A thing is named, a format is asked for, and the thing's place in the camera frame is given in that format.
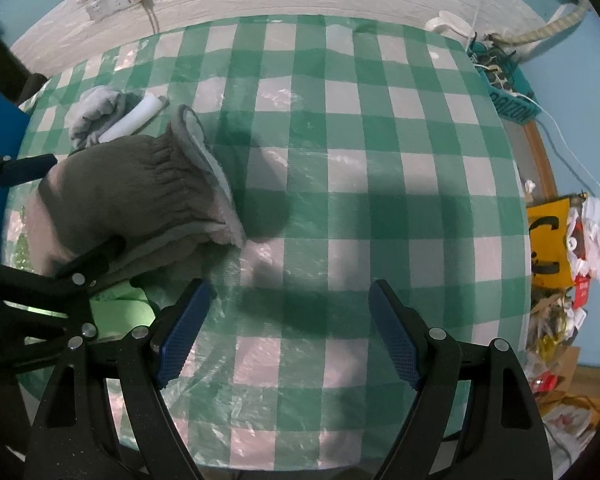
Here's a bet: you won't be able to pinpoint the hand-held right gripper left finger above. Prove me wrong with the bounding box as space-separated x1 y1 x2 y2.
27 277 213 480

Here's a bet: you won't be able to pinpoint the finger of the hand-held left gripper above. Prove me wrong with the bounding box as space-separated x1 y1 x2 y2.
0 145 58 216
0 237 126 376

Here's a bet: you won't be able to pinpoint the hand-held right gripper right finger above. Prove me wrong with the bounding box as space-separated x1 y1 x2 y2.
367 279 553 480

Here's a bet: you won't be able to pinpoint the blue cardboard box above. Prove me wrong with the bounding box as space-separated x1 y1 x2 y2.
0 85 32 263

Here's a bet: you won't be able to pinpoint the light green cloth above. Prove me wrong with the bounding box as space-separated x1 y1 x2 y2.
87 280 161 341

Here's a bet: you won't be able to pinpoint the light grey fluffy cloth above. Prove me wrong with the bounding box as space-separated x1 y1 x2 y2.
69 86 141 150

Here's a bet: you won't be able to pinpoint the grey-brown plush pants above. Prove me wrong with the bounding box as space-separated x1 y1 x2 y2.
27 105 246 288

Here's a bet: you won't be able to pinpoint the white cloth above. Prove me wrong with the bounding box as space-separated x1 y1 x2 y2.
100 94 168 143

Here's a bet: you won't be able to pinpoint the pile of rubbish packets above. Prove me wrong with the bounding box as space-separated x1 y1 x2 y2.
527 277 600 443

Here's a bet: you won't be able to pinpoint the yellow printed bag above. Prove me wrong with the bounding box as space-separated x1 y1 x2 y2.
526 199 576 288

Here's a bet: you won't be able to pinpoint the green checked tablecloth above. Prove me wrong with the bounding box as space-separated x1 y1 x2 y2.
2 14 533 471

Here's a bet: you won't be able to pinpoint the white plastic bags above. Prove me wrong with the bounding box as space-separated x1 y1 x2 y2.
565 195 600 286

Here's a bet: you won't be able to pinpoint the teal plastic basket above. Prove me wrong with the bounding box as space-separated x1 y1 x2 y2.
467 35 541 123

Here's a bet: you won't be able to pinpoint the white plastic jug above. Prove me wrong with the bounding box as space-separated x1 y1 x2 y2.
425 11 473 38

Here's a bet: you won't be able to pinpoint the beige plug cable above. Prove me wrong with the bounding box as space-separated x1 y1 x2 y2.
132 0 160 36

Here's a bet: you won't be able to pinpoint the white thin cable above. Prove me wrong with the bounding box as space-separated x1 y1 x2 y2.
500 89 600 203

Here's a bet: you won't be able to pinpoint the beige ribbed hose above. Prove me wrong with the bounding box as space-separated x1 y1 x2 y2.
487 0 591 48

